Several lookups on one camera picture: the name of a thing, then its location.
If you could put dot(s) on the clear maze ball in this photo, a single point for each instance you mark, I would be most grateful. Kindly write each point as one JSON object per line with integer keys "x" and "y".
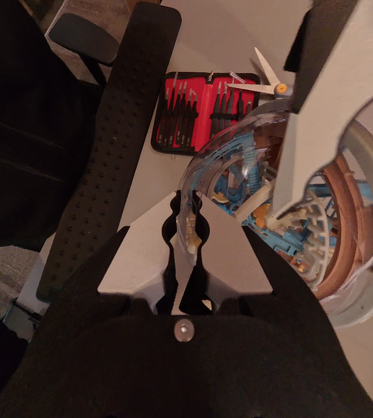
{"x": 346, "y": 228}

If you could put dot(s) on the long clear plastic tube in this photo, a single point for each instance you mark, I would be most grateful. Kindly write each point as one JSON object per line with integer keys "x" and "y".
{"x": 237, "y": 77}

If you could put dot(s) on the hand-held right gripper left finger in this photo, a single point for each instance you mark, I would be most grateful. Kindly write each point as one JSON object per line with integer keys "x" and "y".
{"x": 131, "y": 261}

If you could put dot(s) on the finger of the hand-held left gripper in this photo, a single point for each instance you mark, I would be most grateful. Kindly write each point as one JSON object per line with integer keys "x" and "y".
{"x": 336, "y": 81}

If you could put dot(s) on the black zip case red lining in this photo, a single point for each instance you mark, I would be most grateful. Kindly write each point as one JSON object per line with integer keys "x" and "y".
{"x": 202, "y": 130}

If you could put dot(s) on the black dimpled foam pad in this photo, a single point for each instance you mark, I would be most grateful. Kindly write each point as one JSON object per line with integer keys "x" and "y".
{"x": 114, "y": 147}

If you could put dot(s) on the grey and yellow scissors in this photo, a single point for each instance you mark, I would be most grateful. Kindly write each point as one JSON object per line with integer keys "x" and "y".
{"x": 255, "y": 87}

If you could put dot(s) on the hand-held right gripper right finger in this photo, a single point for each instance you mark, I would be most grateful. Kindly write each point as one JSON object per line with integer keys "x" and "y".
{"x": 238, "y": 261}

